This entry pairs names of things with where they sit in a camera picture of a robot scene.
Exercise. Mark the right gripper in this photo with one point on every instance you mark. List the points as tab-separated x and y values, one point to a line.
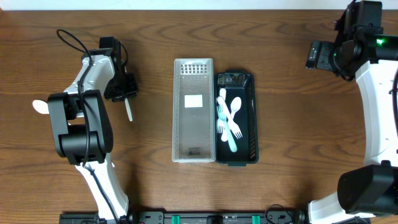
318	54

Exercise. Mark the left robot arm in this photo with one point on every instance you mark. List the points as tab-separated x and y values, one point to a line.
82	130

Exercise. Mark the clear plastic basket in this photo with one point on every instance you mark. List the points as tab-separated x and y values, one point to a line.
193	135

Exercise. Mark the dark green plastic basket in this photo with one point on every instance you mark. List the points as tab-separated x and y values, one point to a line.
238	83

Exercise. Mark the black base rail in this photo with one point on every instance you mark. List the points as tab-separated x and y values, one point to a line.
275	215

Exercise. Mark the white spoon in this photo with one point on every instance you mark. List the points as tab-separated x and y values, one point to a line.
40	106
235	106
128	109

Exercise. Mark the white fork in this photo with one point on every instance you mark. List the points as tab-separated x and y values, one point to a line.
222	93
231	124
227	131

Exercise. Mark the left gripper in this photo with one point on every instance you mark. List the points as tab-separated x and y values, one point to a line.
121	90

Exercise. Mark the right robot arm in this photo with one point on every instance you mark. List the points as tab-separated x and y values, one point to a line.
370	58

